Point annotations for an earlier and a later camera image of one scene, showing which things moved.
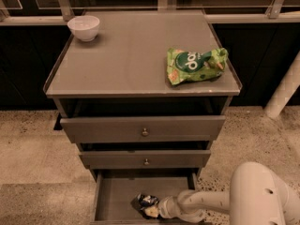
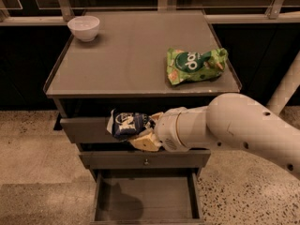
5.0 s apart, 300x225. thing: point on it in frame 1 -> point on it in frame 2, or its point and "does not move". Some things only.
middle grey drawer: [145, 158] does not move
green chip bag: [188, 66] does not move
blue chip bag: [142, 202] -> [127, 125]
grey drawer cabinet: [135, 130] does not move
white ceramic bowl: [85, 27] does not move
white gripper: [169, 206] -> [166, 127]
